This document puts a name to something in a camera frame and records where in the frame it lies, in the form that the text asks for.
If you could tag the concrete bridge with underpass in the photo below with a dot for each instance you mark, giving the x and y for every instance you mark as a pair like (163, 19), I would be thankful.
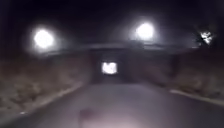
(140, 55)

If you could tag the grey asphalt road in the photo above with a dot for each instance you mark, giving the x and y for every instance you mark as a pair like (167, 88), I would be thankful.
(123, 103)

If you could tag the pale road edge strip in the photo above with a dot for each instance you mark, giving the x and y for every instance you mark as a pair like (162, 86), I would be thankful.
(196, 97)
(50, 100)

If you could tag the leaf-strewn earth verge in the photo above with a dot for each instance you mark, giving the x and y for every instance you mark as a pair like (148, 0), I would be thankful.
(36, 78)
(203, 78)

